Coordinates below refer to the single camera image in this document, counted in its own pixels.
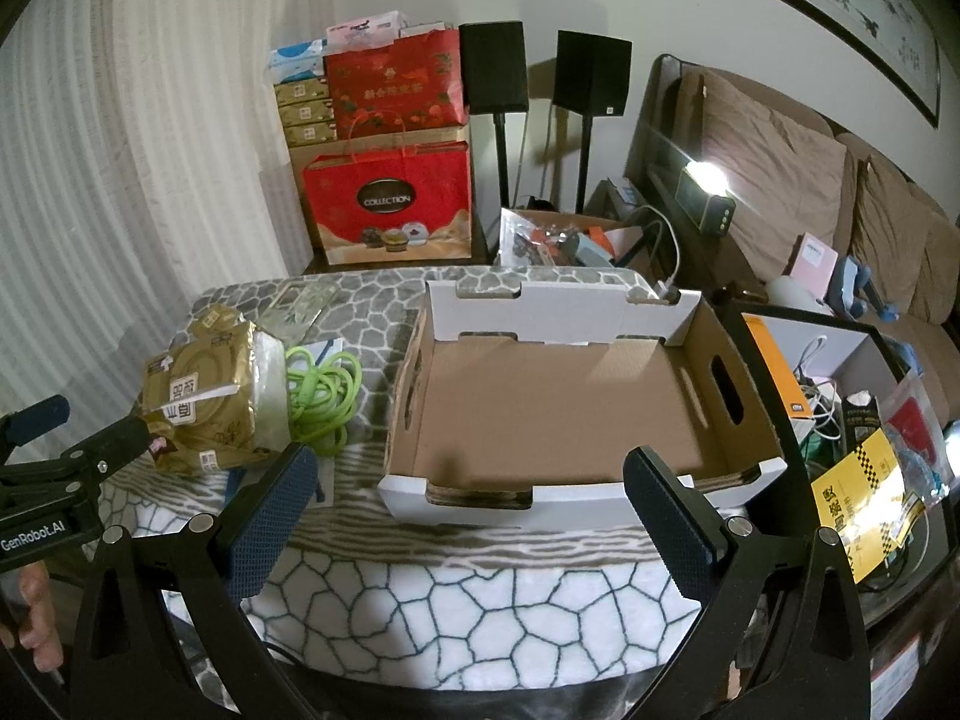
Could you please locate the person's left hand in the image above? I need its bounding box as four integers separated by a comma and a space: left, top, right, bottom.
0, 561, 65, 670

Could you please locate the yellow booklet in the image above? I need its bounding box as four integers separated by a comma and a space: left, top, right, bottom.
810, 431, 931, 586

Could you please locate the red item in clear bag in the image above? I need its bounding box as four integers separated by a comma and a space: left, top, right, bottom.
885, 390, 947, 466

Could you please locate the red patterned gift box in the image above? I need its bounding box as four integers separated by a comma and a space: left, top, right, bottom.
324, 28, 470, 140

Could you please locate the green rope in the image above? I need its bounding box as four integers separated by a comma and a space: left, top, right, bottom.
285, 345, 365, 457

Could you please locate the white charging cable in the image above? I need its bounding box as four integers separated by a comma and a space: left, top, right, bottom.
636, 206, 685, 295

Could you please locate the blue white tissue box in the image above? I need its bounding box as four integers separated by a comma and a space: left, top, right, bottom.
266, 41, 329, 85

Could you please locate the clear plastic bag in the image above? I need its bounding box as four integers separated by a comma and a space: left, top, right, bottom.
499, 208, 567, 265

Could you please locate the white cable bundle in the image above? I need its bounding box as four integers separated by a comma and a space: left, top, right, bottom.
795, 337, 848, 443

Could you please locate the black speaker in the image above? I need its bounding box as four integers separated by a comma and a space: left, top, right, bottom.
553, 30, 633, 119
459, 21, 530, 115

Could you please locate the framed wall painting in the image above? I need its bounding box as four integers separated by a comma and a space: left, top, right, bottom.
645, 0, 942, 128

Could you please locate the pink tissue box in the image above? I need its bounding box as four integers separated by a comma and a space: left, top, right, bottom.
325, 11, 410, 53

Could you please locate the red gift bag oval label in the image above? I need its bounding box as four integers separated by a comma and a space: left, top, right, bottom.
302, 120, 473, 265

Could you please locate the black printed carton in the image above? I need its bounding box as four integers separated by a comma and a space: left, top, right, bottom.
840, 394, 882, 458

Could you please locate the brown cardboard carton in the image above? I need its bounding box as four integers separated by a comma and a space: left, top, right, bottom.
289, 124, 475, 265

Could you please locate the large gold tissue pack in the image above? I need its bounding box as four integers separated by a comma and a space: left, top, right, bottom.
142, 322, 293, 477

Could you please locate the gold tissue box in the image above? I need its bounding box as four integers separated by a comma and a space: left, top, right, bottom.
274, 80, 335, 107
283, 122, 338, 149
279, 103, 336, 128

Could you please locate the small grey box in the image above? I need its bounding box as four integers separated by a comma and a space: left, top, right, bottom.
604, 176, 646, 226

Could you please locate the cluttered cardboard box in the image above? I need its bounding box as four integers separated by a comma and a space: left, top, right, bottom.
499, 206, 627, 269

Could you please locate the brown sofa cushion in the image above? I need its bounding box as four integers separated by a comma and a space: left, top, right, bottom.
697, 71, 848, 241
847, 157, 950, 308

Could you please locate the bamboo print tissue pack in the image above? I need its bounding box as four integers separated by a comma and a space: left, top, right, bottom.
259, 281, 338, 338

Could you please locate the grey white patterned blanket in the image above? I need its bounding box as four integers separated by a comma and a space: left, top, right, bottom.
97, 266, 751, 672

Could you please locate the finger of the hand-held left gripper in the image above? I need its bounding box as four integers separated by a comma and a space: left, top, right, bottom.
0, 396, 72, 466
0, 416, 151, 503

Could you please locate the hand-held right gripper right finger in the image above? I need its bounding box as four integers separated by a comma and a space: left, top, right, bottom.
622, 446, 882, 720

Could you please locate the white curtain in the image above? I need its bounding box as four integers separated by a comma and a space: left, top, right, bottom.
0, 0, 301, 421

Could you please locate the white cardboard box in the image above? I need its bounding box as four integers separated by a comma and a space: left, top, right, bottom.
377, 277, 788, 526

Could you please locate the blue toy figure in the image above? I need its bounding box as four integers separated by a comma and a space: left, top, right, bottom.
836, 255, 901, 320

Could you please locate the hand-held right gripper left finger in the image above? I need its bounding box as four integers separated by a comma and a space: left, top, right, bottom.
64, 441, 323, 720

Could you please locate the orange box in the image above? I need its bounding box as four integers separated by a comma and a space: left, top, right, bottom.
742, 315, 815, 421

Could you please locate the brown sofa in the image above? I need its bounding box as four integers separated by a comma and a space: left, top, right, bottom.
637, 52, 960, 428

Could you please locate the white round device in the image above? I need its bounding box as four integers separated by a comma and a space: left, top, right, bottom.
765, 275, 833, 308

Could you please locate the black storage box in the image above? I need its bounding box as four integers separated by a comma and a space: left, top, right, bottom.
720, 300, 953, 511

